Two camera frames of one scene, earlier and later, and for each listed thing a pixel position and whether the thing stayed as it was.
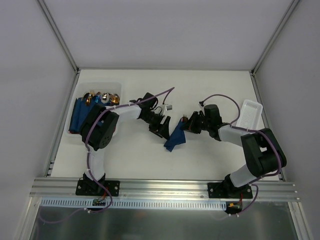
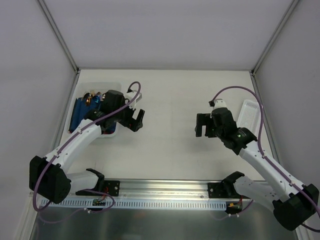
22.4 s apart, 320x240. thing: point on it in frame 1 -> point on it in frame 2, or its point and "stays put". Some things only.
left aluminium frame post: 59,35 stays put
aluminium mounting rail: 268,188 stays put
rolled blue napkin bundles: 79,112 stays put
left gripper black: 158,125 -> 130,118
